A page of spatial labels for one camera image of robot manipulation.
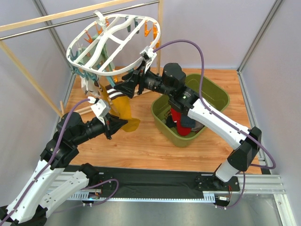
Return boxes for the grey sock red stripes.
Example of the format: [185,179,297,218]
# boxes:
[191,121,204,133]

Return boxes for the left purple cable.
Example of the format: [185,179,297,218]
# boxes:
[0,97,97,222]

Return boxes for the olive green plastic basket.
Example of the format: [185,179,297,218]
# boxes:
[151,77,230,147]

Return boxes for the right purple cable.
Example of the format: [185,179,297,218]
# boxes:
[152,39,277,170]

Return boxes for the white round clip hanger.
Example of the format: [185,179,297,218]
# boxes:
[66,10,161,77]

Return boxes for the metal hanging rod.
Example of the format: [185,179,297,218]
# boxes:
[0,0,160,40]

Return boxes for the wooden drying rack frame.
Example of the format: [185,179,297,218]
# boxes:
[0,0,164,116]

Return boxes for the mustard yellow sock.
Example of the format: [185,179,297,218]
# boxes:
[100,84,111,105]
[105,85,140,132]

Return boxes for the purple cable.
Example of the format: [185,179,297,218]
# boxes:
[0,97,97,222]
[152,39,277,170]

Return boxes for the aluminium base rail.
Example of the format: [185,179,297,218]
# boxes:
[68,168,285,202]

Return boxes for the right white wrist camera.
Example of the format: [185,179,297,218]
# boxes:
[140,46,157,73]

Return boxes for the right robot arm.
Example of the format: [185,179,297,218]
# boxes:
[114,63,261,182]

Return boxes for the navy blue sock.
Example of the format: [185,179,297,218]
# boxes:
[180,115,196,129]

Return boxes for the white sock black stripes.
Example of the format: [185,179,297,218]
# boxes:
[80,77,101,98]

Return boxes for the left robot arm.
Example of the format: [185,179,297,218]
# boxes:
[0,112,127,226]

